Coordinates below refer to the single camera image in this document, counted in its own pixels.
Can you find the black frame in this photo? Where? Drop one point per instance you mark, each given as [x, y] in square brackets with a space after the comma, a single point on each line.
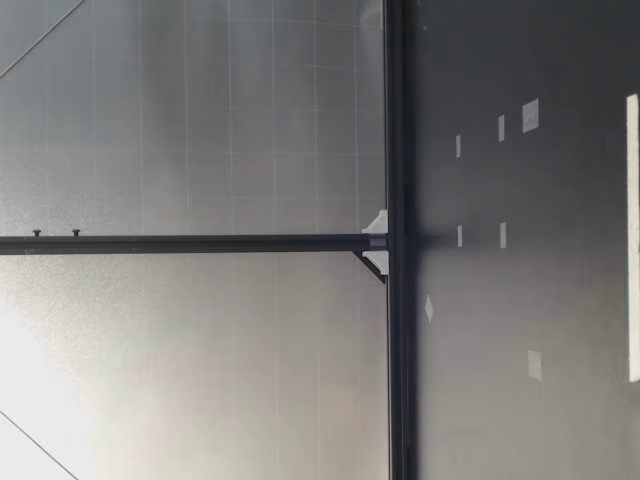
[395, 150]

